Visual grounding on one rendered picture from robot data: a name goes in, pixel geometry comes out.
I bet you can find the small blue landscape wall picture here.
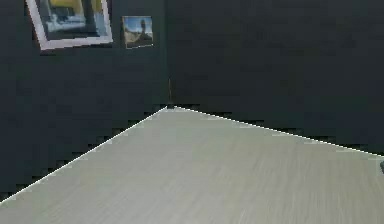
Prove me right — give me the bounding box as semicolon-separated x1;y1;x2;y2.
121;15;155;50

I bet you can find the large white-framed wall picture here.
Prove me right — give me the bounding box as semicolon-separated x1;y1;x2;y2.
25;0;114;52

